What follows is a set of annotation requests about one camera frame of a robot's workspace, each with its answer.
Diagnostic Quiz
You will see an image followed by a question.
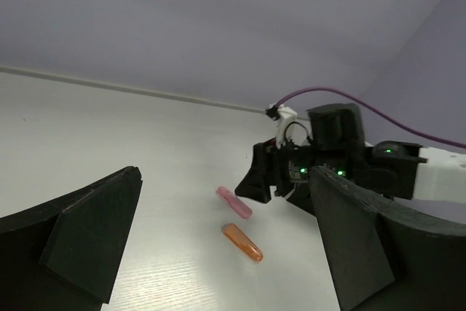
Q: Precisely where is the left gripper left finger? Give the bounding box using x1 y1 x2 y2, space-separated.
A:
1 166 143 310

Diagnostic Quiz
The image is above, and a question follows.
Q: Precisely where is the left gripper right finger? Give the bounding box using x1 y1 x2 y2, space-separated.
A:
309 167 465 310

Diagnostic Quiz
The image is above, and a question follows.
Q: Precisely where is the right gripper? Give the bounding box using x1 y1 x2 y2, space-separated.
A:
234 141 315 213

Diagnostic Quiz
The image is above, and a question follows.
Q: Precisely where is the pink highlighter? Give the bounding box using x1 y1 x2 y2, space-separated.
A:
216 186 253 219

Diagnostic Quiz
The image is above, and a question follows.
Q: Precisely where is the orange highlighter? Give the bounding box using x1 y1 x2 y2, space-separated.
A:
221 223 264 263

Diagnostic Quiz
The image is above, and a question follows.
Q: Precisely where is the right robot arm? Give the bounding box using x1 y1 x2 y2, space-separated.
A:
234 103 465 214

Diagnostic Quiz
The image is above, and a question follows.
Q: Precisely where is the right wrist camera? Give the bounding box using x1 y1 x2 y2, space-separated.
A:
266 104 298 148

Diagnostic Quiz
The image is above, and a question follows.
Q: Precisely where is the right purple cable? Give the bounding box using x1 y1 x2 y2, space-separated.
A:
275 87 466 151

